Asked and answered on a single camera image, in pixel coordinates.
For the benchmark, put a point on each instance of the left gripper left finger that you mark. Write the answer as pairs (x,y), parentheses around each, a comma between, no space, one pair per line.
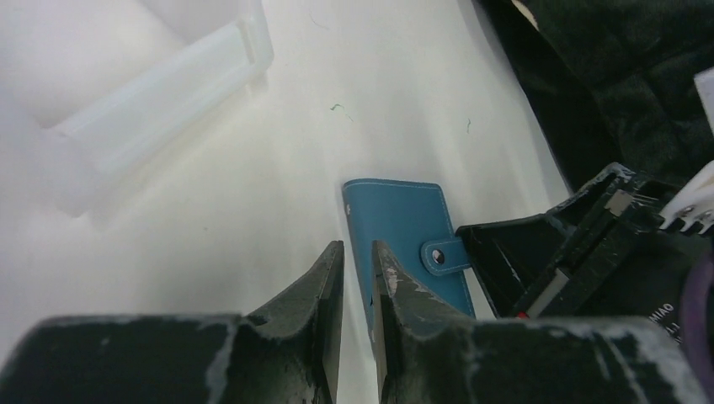
(286,351)

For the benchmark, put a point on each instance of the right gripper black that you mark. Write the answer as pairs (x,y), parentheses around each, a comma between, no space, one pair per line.
(599,253)

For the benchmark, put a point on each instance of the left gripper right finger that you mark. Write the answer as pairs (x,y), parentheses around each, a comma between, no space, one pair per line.
(429,352)

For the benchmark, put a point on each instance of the blue leather card holder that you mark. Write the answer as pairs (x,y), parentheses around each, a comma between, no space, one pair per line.
(413,220)

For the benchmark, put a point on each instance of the black blanket with beige flowers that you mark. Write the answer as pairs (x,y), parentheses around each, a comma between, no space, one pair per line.
(613,81)

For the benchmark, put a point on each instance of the clear plastic tray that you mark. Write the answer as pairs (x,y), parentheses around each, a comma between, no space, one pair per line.
(90,90)

